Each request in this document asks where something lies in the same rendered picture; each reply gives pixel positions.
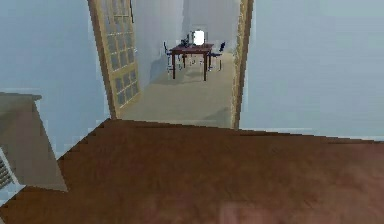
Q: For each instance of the small black tabletop object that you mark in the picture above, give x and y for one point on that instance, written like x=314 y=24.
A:
x=184 y=42

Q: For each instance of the dark red wooden table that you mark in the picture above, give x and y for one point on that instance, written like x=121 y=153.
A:
x=192 y=50

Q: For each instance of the tan glazed room door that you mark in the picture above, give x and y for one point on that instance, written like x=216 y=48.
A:
x=117 y=50

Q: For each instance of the blue metal-legged chair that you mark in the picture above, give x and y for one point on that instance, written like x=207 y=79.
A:
x=167 y=53
x=218 y=53

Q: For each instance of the grey-brown cabinet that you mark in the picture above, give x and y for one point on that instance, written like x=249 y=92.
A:
x=23 y=140

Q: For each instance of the white glowing lamp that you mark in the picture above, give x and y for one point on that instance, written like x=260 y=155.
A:
x=199 y=37

